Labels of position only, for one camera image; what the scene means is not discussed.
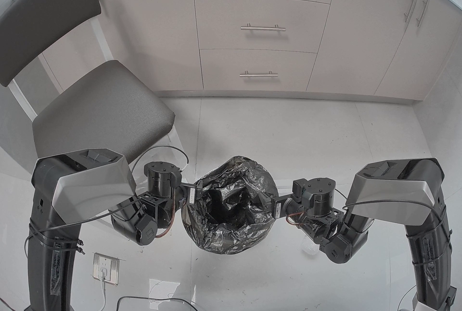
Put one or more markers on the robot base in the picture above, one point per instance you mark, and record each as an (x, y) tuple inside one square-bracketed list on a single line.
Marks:
[(415, 305)]

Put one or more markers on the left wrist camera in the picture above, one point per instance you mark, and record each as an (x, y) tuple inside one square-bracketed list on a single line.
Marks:
[(175, 180)]

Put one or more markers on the white plastic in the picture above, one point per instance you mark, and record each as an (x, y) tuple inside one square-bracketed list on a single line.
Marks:
[(310, 246)]

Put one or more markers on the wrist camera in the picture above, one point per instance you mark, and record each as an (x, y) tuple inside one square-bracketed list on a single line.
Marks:
[(299, 189), (175, 180)]

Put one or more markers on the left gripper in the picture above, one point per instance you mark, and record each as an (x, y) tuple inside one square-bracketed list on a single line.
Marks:
[(184, 196)]

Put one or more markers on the black plastic bag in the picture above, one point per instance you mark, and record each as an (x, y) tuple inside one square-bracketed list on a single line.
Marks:
[(231, 230)]

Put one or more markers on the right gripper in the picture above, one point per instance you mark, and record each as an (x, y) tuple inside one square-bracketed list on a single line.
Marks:
[(287, 209)]

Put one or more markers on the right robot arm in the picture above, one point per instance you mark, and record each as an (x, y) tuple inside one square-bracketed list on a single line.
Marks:
[(393, 190)]

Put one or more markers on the beige cabinet with drawers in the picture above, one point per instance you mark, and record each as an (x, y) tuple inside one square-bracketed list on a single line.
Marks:
[(260, 13)]

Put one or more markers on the grey padded white-framed chair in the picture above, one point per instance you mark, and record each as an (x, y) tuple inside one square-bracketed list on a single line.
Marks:
[(104, 111)]

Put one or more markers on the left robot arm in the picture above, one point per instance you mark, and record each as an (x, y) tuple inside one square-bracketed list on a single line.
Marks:
[(90, 186)]

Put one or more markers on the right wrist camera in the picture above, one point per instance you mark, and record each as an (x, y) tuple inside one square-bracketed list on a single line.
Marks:
[(299, 189)]

